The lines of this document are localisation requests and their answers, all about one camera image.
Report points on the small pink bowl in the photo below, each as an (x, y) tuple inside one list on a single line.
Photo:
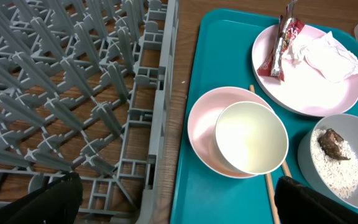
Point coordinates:
[(201, 124)]

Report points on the red snack wrapper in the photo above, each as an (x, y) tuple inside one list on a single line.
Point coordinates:
[(288, 29)]

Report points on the teal plastic tray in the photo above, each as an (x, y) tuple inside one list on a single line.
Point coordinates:
[(223, 58)]

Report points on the white paper cup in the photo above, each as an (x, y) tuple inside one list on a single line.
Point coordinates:
[(251, 138)]

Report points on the brown food piece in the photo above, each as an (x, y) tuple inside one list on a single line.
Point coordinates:
[(328, 144)]

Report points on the wooden chopstick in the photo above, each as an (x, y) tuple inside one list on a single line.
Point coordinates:
[(271, 194), (285, 169)]

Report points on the grey bowl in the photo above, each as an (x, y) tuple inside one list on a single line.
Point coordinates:
[(345, 125)]

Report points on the large pink plate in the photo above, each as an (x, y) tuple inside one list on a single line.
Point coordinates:
[(304, 91)]

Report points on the grey dishwasher rack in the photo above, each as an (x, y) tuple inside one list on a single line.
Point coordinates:
[(84, 89)]

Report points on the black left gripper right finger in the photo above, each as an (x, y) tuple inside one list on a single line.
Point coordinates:
[(299, 204)]

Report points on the white rice pile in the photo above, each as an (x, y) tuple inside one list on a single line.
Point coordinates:
[(340, 176)]

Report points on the white napkin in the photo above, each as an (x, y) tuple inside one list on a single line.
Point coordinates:
[(325, 55)]

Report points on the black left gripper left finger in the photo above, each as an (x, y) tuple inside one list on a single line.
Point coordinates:
[(56, 203)]

